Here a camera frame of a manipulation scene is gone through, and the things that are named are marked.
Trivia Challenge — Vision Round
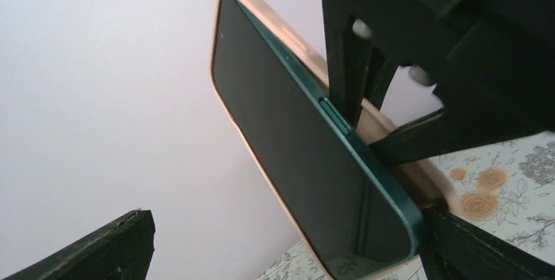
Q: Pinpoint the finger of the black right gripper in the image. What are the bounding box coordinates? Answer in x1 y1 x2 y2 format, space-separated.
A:
322 0 397 126

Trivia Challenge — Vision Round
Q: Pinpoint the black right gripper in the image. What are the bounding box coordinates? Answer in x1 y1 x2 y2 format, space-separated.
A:
322 0 554 166

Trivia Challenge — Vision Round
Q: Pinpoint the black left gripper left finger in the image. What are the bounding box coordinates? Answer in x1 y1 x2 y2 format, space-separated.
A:
7 210 155 279

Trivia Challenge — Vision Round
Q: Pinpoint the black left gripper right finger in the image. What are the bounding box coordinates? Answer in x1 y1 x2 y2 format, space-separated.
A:
420 207 554 280

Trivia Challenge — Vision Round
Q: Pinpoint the pink phone case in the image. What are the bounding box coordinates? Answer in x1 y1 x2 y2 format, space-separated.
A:
211 0 458 279

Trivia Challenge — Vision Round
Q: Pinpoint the teal phone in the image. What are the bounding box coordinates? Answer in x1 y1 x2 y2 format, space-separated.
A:
211 0 425 279

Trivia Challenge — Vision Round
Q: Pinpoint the floral patterned table mat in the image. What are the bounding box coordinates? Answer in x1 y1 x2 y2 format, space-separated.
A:
255 130 555 280

